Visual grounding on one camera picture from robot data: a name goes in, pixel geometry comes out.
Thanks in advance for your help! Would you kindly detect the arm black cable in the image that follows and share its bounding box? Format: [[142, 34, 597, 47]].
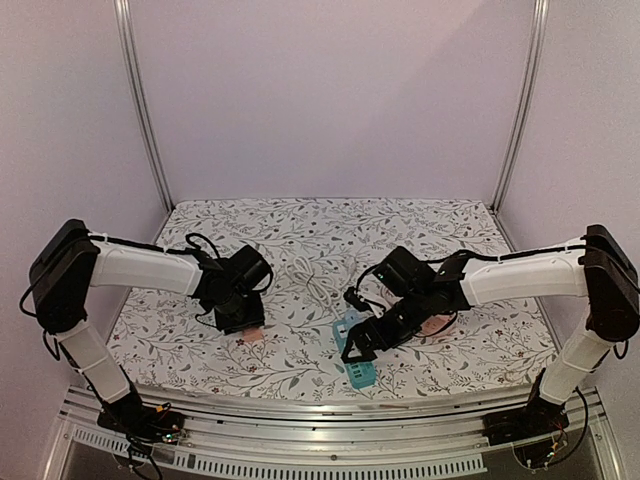
[[184, 233, 221, 261], [354, 239, 591, 301]]

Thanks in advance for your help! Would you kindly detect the teal power strip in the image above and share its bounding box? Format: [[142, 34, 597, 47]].
[[332, 320, 377, 390]]

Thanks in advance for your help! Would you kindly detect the right aluminium frame post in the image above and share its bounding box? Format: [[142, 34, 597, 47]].
[[490, 0, 550, 216]]

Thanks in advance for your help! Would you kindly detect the aluminium frame post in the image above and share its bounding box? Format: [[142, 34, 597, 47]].
[[113, 0, 175, 213], [490, 0, 550, 216]]

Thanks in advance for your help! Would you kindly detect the small pink charger plug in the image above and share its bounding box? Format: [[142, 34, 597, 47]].
[[242, 327, 264, 343]]

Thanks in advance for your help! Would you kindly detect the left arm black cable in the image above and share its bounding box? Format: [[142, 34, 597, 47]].
[[184, 233, 221, 261]]

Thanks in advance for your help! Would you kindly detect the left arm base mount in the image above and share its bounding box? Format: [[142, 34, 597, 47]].
[[97, 389, 186, 444]]

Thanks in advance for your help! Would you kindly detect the white bundled power cord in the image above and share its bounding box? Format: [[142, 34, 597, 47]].
[[284, 254, 359, 321]]

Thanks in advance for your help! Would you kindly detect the pink cube socket adapter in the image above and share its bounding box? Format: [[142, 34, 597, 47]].
[[420, 313, 457, 337]]

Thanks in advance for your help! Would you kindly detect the small blue charger plug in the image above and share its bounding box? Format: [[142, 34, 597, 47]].
[[342, 309, 362, 328]]

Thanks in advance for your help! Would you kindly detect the floral table mat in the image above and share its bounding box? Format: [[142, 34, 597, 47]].
[[108, 199, 556, 403]]

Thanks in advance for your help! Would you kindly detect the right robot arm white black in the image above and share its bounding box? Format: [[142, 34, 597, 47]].
[[341, 224, 639, 436]]

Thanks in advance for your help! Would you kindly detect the aluminium front rail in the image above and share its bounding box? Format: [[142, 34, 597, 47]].
[[49, 384, 609, 476]]

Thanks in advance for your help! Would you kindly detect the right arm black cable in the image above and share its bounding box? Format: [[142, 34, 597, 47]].
[[354, 239, 591, 301]]

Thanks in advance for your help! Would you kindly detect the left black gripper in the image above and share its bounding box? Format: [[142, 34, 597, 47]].
[[209, 289, 265, 335]]

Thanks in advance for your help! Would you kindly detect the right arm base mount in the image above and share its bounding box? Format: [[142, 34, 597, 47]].
[[482, 374, 569, 470]]

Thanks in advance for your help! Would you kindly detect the left aluminium frame post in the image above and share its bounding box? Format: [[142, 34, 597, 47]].
[[113, 0, 175, 213]]

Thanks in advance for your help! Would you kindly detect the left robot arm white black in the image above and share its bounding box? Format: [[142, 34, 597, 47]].
[[20, 219, 274, 434]]

